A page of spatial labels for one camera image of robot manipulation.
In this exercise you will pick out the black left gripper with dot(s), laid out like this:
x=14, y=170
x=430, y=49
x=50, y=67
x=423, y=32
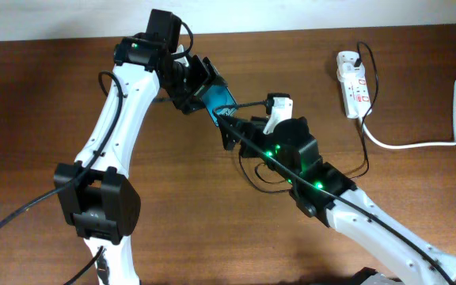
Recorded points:
x=208, y=74

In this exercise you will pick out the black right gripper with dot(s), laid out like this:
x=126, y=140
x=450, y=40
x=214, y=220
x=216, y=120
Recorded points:
x=255, y=128

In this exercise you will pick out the blue screen smartphone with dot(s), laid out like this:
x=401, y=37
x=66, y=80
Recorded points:
x=215, y=99

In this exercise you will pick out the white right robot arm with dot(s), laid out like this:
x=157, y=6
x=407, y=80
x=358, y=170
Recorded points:
x=323, y=192

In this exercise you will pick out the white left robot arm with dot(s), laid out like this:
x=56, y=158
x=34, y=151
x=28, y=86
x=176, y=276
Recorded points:
x=95, y=193

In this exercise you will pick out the white USB charger adapter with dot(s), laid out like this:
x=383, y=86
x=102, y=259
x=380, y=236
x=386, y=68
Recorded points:
x=349, y=66

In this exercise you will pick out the white power strip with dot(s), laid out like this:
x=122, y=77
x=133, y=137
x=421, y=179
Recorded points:
x=356, y=98

